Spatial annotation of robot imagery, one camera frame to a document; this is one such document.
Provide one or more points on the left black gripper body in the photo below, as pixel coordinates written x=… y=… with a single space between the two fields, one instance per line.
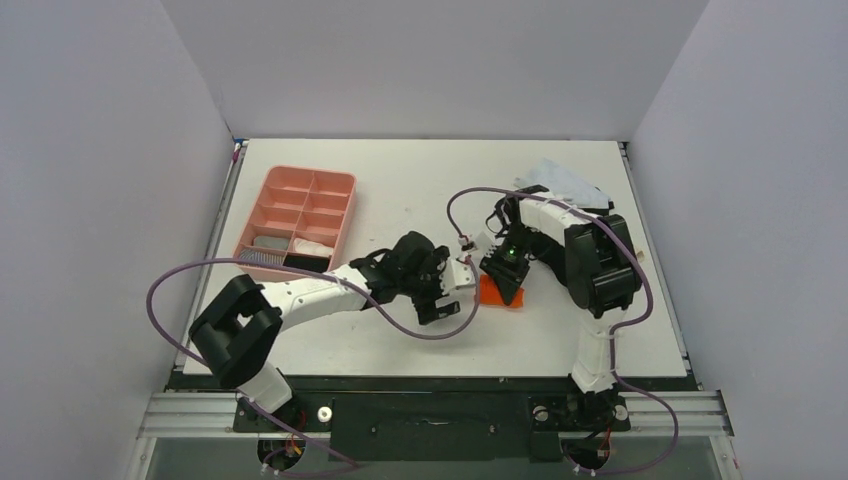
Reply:
x=425 y=287

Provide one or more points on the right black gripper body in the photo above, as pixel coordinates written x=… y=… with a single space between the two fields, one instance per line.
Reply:
x=504 y=266

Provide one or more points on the orange underwear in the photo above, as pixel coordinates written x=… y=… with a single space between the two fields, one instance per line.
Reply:
x=490 y=295

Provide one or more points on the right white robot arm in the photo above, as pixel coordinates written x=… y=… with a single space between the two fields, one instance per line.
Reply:
x=590 y=256

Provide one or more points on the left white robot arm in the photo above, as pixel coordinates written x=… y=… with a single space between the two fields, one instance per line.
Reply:
x=235 y=333

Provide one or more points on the light blue underwear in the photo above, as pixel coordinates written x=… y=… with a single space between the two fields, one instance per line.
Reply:
x=565 y=183

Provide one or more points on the black rolled underwear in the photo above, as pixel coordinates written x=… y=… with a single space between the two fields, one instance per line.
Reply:
x=307 y=262

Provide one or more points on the white rolled underwear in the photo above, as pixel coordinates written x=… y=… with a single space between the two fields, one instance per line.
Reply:
x=311 y=248

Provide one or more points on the grey striped rolled underwear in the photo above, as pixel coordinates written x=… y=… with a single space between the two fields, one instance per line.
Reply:
x=257 y=256

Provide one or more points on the pink divided storage tray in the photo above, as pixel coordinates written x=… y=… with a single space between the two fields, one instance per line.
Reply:
x=297 y=202

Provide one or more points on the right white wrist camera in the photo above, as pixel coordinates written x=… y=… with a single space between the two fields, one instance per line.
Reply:
x=479 y=244

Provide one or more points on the aluminium mounting rail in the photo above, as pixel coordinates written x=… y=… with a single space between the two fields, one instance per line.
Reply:
x=198 y=415

